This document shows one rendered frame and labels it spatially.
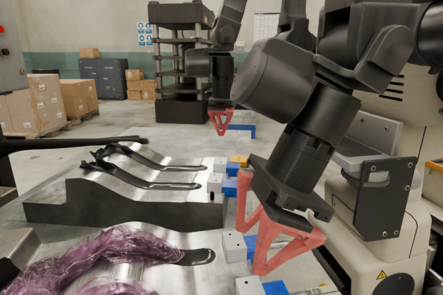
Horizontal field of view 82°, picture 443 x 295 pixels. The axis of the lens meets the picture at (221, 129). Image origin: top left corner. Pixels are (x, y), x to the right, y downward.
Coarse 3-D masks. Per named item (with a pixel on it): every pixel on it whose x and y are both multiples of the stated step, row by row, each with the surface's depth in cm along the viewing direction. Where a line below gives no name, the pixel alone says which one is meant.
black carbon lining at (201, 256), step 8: (200, 248) 48; (184, 256) 46; (192, 256) 47; (200, 256) 47; (208, 256) 47; (0, 264) 38; (8, 264) 39; (176, 264) 43; (184, 264) 45; (192, 264) 45; (200, 264) 44; (0, 272) 38; (8, 272) 39; (16, 272) 40; (0, 280) 38; (8, 280) 39; (0, 288) 38
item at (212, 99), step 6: (216, 78) 65; (222, 78) 64; (228, 78) 64; (216, 84) 65; (222, 84) 64; (228, 84) 64; (216, 90) 65; (222, 90) 65; (228, 90) 65; (216, 96) 65; (222, 96) 65; (228, 96) 65; (210, 102) 63; (222, 102) 63; (228, 102) 63
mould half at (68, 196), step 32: (128, 160) 72; (160, 160) 80; (192, 160) 81; (64, 192) 67; (96, 192) 59; (128, 192) 60; (160, 192) 62; (192, 192) 61; (64, 224) 63; (96, 224) 62; (160, 224) 60; (192, 224) 59; (224, 224) 63
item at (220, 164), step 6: (216, 162) 72; (222, 162) 72; (228, 162) 75; (234, 162) 75; (216, 168) 71; (222, 168) 71; (228, 168) 71; (234, 168) 71; (240, 168) 73; (246, 168) 73; (252, 168) 73; (228, 174) 72; (234, 174) 71
